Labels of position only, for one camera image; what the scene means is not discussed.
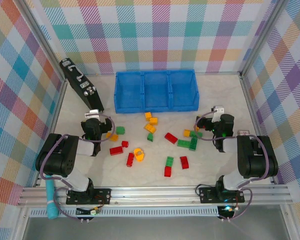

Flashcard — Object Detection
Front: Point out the long green lego brick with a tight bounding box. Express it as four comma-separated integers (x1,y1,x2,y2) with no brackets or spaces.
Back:
176,139,192,148
188,136,199,152

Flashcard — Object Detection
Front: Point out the long red lego brick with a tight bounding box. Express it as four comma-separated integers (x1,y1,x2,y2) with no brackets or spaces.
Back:
125,152,135,168
109,146,124,156

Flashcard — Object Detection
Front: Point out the yellow oval lego piece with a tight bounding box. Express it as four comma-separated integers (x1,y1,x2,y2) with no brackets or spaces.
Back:
133,147,146,163

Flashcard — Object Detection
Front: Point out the blue plastic bin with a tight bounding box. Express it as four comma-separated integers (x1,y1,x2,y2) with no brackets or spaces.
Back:
114,71,145,115
168,69,200,112
141,70,172,113

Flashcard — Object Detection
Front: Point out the teal foam roll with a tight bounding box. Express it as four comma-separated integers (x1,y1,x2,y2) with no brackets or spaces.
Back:
45,174,59,220

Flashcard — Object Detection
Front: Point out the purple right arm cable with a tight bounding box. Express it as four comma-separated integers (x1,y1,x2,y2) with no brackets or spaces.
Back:
193,111,270,222

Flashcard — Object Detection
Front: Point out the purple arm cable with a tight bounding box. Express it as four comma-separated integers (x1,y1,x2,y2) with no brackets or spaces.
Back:
193,111,270,222
39,113,116,222

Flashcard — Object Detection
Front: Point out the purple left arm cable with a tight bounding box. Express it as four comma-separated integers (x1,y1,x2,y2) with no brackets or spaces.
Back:
39,113,116,222

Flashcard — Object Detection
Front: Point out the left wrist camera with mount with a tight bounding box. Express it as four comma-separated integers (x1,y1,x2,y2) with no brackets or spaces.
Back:
84,109,101,120

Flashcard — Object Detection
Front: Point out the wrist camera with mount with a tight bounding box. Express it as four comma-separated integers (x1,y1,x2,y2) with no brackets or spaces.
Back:
211,105,226,123
84,109,101,120

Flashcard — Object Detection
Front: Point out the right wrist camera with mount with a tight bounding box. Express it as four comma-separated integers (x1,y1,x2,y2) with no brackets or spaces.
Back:
211,105,226,123

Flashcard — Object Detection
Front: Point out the aluminium back rail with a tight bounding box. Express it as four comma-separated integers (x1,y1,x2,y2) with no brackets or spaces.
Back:
84,71,242,77

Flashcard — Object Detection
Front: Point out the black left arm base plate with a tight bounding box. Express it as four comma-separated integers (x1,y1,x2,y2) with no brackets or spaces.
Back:
66,187,113,206

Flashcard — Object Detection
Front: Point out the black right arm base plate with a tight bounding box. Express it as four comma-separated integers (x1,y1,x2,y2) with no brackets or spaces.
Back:
198,186,246,204

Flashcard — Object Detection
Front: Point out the small controller board with wires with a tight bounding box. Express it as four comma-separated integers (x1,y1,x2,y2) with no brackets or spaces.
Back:
76,206,102,223
217,204,241,223

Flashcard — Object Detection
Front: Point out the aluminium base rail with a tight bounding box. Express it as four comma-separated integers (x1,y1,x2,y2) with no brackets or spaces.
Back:
16,184,295,208

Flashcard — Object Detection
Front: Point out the slotted grey cable duct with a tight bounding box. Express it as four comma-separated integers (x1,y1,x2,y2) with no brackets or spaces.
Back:
29,206,220,218

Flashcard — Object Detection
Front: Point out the aluminium frame post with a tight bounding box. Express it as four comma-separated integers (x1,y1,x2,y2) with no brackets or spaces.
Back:
14,0,68,85
238,0,291,76

